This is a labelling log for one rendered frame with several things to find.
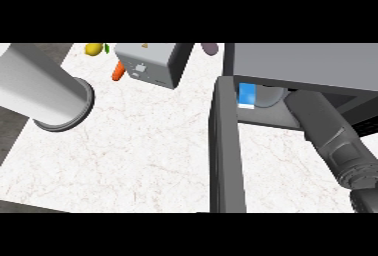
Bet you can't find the yellow lemon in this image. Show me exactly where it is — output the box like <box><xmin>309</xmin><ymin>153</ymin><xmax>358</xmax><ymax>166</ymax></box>
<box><xmin>84</xmin><ymin>43</ymin><xmax>105</xmax><ymax>57</ymax></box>

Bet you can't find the pale grey round plate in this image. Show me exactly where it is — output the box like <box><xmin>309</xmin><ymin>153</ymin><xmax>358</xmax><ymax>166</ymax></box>
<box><xmin>254</xmin><ymin>85</ymin><xmax>293</xmax><ymax>109</ymax></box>

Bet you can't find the blue milk carton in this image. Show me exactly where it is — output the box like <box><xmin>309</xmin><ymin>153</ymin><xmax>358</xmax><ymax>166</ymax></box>
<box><xmin>238</xmin><ymin>82</ymin><xmax>259</xmax><ymax>110</ymax></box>

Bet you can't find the orange carrot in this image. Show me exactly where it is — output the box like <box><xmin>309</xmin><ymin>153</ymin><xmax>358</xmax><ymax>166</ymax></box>
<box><xmin>111</xmin><ymin>60</ymin><xmax>127</xmax><ymax>82</ymax></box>

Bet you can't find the grey box appliance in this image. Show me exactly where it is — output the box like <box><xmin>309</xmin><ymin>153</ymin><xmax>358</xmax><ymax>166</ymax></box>
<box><xmin>112</xmin><ymin>43</ymin><xmax>197</xmax><ymax>91</ymax></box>

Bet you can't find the purple vegetable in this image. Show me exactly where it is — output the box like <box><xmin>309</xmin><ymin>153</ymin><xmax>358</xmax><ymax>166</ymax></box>
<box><xmin>201</xmin><ymin>43</ymin><xmax>222</xmax><ymax>57</ymax></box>

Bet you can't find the dark grey microwave door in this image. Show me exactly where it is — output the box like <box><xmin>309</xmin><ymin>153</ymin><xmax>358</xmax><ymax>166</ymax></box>
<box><xmin>208</xmin><ymin>75</ymin><xmax>248</xmax><ymax>214</ymax></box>

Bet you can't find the dark grey microwave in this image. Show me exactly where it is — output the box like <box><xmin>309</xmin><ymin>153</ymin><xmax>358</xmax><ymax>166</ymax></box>
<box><xmin>222</xmin><ymin>43</ymin><xmax>378</xmax><ymax>138</ymax></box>

